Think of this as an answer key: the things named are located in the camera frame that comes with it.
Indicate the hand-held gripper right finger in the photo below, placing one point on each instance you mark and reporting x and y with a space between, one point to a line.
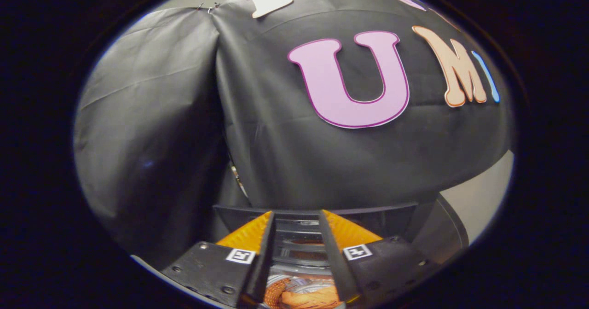
338 263

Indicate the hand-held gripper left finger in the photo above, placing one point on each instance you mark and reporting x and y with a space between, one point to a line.
262 263

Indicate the grey washing machine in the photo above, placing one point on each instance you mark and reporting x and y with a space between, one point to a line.
299 249

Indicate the yellow polo shirt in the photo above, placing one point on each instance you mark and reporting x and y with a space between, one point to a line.
308 296

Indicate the white cabinet with grey top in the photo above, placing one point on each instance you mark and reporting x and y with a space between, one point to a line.
483 198

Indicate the black backdrop cloth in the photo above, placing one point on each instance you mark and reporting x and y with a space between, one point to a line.
184 115

